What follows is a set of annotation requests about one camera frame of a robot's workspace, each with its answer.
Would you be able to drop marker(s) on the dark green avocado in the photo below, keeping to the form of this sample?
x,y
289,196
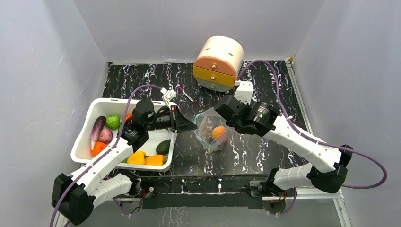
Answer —
x,y
163,147

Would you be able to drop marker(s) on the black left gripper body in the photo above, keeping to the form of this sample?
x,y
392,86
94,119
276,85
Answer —
x,y
168,120

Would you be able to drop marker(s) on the purple eggplant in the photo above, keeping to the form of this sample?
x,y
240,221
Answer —
x,y
96,130

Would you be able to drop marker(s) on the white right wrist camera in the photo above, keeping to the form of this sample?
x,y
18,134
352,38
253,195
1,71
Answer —
x,y
244,91

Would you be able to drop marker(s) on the pink marker pen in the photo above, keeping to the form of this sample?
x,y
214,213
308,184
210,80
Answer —
x,y
187,95

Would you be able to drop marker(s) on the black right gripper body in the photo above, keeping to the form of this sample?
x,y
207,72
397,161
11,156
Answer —
x,y
226,107

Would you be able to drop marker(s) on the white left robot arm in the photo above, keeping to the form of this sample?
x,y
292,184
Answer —
x,y
76,195

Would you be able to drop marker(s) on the green cabbage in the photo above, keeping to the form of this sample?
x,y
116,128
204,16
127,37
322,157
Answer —
x,y
113,122

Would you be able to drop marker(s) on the clear zip top bag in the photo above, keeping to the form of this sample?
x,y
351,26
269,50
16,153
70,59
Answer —
x,y
206,121

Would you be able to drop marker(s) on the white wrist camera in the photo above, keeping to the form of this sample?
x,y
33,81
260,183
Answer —
x,y
168,95
244,91

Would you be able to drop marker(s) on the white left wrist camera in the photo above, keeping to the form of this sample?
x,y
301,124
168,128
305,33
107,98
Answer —
x,y
168,95

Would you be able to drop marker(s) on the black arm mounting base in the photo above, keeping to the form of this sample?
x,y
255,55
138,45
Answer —
x,y
210,191

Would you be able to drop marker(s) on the orange pumpkin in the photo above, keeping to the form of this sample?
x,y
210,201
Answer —
x,y
127,117

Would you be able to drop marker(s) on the round pastel drawer cabinet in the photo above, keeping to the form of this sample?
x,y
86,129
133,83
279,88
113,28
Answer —
x,y
218,64

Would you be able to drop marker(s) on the red onion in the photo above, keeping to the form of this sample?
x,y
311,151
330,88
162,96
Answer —
x,y
106,136

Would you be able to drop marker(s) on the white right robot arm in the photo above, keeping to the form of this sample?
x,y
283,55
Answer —
x,y
326,168

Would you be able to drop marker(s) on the yellow orange bell pepper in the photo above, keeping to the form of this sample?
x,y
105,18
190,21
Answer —
x,y
155,160

